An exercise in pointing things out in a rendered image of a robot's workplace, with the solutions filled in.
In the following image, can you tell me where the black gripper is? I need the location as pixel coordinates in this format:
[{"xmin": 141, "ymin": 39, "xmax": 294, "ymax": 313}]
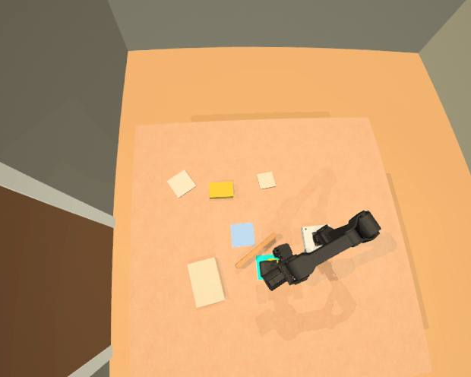
[{"xmin": 259, "ymin": 259, "xmax": 285, "ymax": 277}]

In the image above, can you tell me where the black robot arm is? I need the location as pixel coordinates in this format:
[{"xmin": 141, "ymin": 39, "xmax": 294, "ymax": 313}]
[{"xmin": 262, "ymin": 210, "xmax": 381, "ymax": 291}]

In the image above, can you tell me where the yellow flat bar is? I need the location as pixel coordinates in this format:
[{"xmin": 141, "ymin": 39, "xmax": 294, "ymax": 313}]
[{"xmin": 209, "ymin": 182, "xmax": 233, "ymax": 199}]

